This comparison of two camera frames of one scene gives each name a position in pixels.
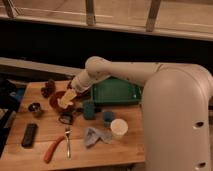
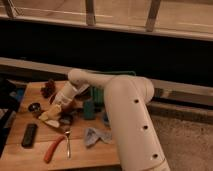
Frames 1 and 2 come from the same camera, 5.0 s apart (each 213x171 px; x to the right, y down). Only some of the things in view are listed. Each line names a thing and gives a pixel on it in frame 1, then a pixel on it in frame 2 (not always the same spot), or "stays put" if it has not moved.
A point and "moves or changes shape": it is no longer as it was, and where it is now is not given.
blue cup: [107, 117] stays put
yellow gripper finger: [67, 96] → [54, 111]
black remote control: [29, 135] stays put
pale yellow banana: [64, 104] moves or changes shape
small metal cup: [34, 107] stays put
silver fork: [68, 144] stays put
